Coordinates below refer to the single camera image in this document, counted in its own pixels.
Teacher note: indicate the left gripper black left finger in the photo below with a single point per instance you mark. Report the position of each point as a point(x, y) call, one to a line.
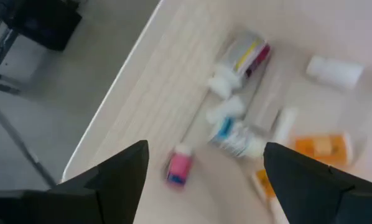
point(80, 199)

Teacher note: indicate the small pink label bottle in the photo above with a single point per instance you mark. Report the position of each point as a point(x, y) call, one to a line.
point(179, 166)

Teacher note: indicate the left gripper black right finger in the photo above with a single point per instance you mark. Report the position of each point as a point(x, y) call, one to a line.
point(323, 196)

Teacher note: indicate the black equipment stand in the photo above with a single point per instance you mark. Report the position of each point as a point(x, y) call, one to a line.
point(43, 21)

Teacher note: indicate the white bottle blue label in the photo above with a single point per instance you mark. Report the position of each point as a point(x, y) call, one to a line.
point(235, 138)

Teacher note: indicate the orange pill bottle white cap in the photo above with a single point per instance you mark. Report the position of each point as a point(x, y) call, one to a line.
point(323, 147)

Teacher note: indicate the grey medicine box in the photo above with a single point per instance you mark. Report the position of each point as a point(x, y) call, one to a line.
point(248, 54)

